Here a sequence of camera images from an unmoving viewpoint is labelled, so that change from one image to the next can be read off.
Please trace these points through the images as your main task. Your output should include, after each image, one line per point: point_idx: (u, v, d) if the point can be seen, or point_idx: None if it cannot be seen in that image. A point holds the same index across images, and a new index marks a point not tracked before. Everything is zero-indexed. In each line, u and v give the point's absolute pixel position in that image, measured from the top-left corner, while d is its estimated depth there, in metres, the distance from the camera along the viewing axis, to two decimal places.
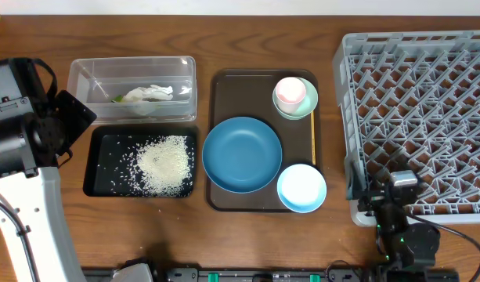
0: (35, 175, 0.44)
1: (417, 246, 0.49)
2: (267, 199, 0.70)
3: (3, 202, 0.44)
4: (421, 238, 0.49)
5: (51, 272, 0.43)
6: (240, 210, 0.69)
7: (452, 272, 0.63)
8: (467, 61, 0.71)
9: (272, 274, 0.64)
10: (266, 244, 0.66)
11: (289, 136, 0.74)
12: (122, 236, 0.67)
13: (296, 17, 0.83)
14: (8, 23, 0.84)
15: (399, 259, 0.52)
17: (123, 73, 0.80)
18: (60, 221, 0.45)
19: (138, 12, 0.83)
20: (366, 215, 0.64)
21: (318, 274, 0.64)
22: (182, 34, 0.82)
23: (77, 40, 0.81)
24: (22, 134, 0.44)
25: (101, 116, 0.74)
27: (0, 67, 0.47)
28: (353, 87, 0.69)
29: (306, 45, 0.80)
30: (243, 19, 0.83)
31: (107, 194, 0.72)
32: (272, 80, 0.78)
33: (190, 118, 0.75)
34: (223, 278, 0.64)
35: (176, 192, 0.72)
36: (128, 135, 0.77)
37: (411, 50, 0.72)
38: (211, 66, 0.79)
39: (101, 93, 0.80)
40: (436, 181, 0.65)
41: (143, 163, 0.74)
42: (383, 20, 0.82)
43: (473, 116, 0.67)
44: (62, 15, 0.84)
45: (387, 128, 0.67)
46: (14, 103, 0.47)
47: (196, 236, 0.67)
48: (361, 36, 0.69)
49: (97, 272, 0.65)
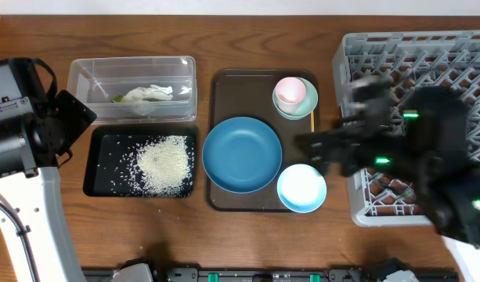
0: (35, 175, 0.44)
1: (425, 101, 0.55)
2: (267, 199, 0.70)
3: (3, 202, 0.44)
4: (430, 100, 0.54)
5: (50, 272, 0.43)
6: (240, 211, 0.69)
7: (452, 271, 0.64)
8: (467, 61, 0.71)
9: (272, 274, 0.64)
10: (266, 244, 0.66)
11: (290, 136, 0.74)
12: (122, 236, 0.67)
13: (296, 17, 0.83)
14: (8, 23, 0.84)
15: (431, 150, 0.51)
17: (123, 74, 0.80)
18: (60, 220, 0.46)
19: (138, 12, 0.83)
20: (366, 215, 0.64)
21: (318, 274, 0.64)
22: (182, 34, 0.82)
23: (77, 40, 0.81)
24: (23, 134, 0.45)
25: (102, 116, 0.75)
27: (0, 67, 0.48)
28: (353, 87, 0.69)
29: (306, 45, 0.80)
30: (243, 19, 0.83)
31: (107, 194, 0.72)
32: (272, 80, 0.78)
33: (190, 118, 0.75)
34: (223, 278, 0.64)
35: (176, 192, 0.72)
36: (128, 135, 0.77)
37: (411, 50, 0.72)
38: (211, 67, 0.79)
39: (101, 94, 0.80)
40: None
41: (143, 163, 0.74)
42: (383, 20, 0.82)
43: (474, 116, 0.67)
44: (61, 15, 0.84)
45: None
46: (14, 103, 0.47)
47: (196, 236, 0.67)
48: (361, 36, 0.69)
49: (97, 272, 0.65)
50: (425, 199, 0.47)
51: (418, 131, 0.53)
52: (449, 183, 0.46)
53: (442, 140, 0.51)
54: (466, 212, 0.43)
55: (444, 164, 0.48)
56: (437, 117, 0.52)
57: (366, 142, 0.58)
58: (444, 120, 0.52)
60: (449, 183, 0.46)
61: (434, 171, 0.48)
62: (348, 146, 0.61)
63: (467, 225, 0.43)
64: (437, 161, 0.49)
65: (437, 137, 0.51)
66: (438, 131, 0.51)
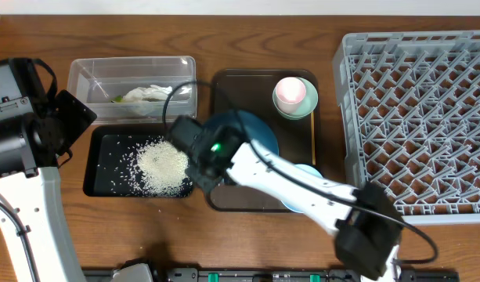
0: (35, 175, 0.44)
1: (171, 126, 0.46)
2: (267, 199, 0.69)
3: (4, 202, 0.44)
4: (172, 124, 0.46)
5: (51, 272, 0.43)
6: (241, 211, 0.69)
7: (453, 272, 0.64)
8: (467, 61, 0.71)
9: (272, 274, 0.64)
10: (266, 244, 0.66)
11: (289, 135, 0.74)
12: (123, 236, 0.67)
13: (296, 17, 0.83)
14: (8, 23, 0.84)
15: (191, 152, 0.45)
17: (124, 74, 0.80)
18: (60, 220, 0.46)
19: (139, 12, 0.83)
20: None
21: (319, 274, 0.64)
22: (182, 34, 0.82)
23: (78, 40, 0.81)
24: (22, 134, 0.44)
25: (101, 116, 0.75)
27: (0, 67, 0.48)
28: (353, 87, 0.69)
29: (307, 45, 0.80)
30: (243, 19, 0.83)
31: (107, 193, 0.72)
32: (272, 80, 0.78)
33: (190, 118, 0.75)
34: (223, 278, 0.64)
35: (176, 192, 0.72)
36: (128, 134, 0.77)
37: (411, 50, 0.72)
38: (212, 67, 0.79)
39: (101, 94, 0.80)
40: (436, 181, 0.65)
41: (143, 163, 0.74)
42: (384, 20, 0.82)
43: (474, 116, 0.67)
44: (62, 14, 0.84)
45: (386, 128, 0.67)
46: (14, 103, 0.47)
47: (196, 236, 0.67)
48: (361, 36, 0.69)
49: (97, 272, 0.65)
50: (221, 162, 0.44)
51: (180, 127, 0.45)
52: (213, 142, 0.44)
53: (203, 130, 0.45)
54: (214, 157, 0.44)
55: (201, 143, 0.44)
56: (171, 129, 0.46)
57: (193, 160, 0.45)
58: (173, 130, 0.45)
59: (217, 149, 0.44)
60: (207, 153, 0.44)
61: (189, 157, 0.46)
62: (193, 164, 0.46)
63: (224, 166, 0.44)
64: (190, 149, 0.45)
65: (176, 143, 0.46)
66: (178, 147, 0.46)
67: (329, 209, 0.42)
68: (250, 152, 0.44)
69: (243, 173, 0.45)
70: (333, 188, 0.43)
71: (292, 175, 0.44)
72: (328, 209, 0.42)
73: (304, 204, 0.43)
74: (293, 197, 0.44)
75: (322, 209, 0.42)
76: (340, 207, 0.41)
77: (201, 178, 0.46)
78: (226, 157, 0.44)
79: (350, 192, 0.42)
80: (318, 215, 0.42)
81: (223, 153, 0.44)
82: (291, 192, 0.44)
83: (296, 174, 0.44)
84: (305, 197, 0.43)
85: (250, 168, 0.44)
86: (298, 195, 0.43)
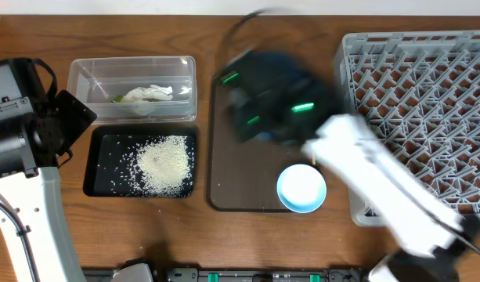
0: (35, 175, 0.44)
1: (250, 70, 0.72)
2: (267, 199, 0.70)
3: (4, 202, 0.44)
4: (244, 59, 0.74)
5: (50, 272, 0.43)
6: (241, 210, 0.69)
7: None
8: (467, 61, 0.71)
9: (272, 274, 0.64)
10: (266, 244, 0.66)
11: None
12: (122, 236, 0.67)
13: (297, 17, 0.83)
14: (8, 22, 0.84)
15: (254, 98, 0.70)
17: (123, 74, 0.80)
18: (60, 220, 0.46)
19: (139, 12, 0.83)
20: (366, 215, 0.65)
21: (318, 274, 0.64)
22: (182, 34, 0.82)
23: (77, 40, 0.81)
24: (22, 134, 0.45)
25: (101, 116, 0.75)
27: (0, 67, 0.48)
28: (353, 87, 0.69)
29: (306, 45, 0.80)
30: (243, 19, 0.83)
31: (107, 193, 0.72)
32: None
33: (190, 118, 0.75)
34: (223, 278, 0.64)
35: (176, 192, 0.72)
36: (128, 135, 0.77)
37: (411, 50, 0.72)
38: (212, 67, 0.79)
39: (100, 93, 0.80)
40: (436, 181, 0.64)
41: (143, 163, 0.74)
42: (384, 20, 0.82)
43: (473, 116, 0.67)
44: (62, 14, 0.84)
45: (386, 129, 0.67)
46: (15, 103, 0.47)
47: (196, 236, 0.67)
48: (361, 36, 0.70)
49: (97, 272, 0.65)
50: (272, 115, 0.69)
51: (255, 74, 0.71)
52: (277, 97, 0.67)
53: (284, 75, 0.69)
54: (270, 108, 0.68)
55: (272, 95, 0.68)
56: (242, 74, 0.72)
57: (250, 106, 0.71)
58: (244, 72, 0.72)
59: (307, 106, 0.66)
60: (282, 108, 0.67)
61: (261, 102, 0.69)
62: (244, 107, 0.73)
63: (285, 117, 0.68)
64: (266, 95, 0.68)
65: (251, 91, 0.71)
66: (253, 91, 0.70)
67: (430, 228, 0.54)
68: (348, 128, 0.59)
69: (347, 156, 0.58)
70: (439, 207, 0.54)
71: (392, 172, 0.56)
72: (427, 227, 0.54)
73: (393, 211, 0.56)
74: (398, 211, 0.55)
75: (427, 226, 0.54)
76: (442, 234, 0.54)
77: (243, 119, 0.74)
78: (301, 119, 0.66)
79: (456, 218, 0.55)
80: (419, 236, 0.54)
81: (305, 114, 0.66)
82: (395, 200, 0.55)
83: (399, 179, 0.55)
84: (416, 216, 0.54)
85: (355, 154, 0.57)
86: (406, 209, 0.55)
